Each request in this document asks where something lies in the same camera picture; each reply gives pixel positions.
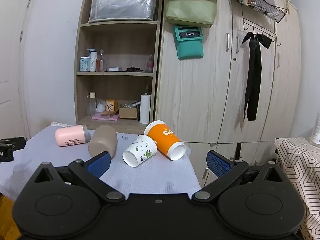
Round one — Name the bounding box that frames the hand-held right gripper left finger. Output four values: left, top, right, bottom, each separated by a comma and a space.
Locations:
32, 151, 125, 204

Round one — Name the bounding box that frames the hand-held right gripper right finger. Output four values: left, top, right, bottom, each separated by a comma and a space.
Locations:
192, 151, 288, 203

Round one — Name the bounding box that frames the brown plastic cup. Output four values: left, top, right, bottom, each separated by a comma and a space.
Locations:
88, 125, 118, 159

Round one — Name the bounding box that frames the pink plastic bottle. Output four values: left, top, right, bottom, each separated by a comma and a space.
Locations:
55, 125, 91, 147

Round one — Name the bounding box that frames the white leaf-print paper cup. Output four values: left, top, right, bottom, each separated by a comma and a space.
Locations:
122, 134, 158, 167

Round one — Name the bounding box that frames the orange paper cup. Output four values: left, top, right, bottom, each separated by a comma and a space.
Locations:
144, 120, 187, 161

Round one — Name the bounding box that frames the pink flat box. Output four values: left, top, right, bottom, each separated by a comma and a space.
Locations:
92, 112, 120, 121

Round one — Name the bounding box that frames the pale blue table cloth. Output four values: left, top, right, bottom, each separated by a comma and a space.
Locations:
0, 122, 202, 198

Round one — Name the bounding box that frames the small cardboard box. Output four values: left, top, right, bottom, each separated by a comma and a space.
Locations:
119, 107, 139, 120

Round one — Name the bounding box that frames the clear bottle with beige cap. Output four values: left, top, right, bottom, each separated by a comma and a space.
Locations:
88, 92, 97, 117

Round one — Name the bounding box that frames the small wooden box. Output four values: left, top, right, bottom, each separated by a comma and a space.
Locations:
105, 99, 118, 112

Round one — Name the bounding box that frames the white paper towel roll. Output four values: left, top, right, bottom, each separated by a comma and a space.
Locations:
139, 93, 151, 124

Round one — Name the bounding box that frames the wooden wardrobe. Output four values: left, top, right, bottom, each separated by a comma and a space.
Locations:
154, 0, 302, 180

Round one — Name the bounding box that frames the geometric patterned cloth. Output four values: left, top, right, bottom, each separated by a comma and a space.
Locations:
274, 137, 320, 240

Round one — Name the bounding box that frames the black ribbon bow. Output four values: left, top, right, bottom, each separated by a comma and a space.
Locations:
241, 32, 272, 122

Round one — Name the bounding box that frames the white door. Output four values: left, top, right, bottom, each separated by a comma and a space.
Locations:
0, 0, 35, 140

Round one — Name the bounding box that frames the blue and white can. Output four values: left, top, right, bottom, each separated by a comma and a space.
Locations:
79, 57, 91, 72

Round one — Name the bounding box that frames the clear bottle with red liquid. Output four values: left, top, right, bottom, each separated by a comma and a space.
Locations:
96, 50, 106, 72

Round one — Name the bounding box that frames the white pump bottle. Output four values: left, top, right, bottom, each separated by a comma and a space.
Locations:
87, 49, 97, 72

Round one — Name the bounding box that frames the wooden shelf unit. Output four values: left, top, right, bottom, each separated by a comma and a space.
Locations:
74, 0, 162, 134

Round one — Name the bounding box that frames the teal pouch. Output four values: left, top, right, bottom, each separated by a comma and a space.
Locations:
173, 25, 204, 60

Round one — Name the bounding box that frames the plastic-wrapped grey storage box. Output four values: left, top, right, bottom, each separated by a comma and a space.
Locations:
88, 0, 158, 23

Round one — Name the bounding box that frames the black wire hook rack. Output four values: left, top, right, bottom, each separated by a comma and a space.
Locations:
241, 5, 282, 46

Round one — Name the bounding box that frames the black wire basket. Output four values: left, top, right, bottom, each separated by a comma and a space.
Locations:
227, 0, 288, 24

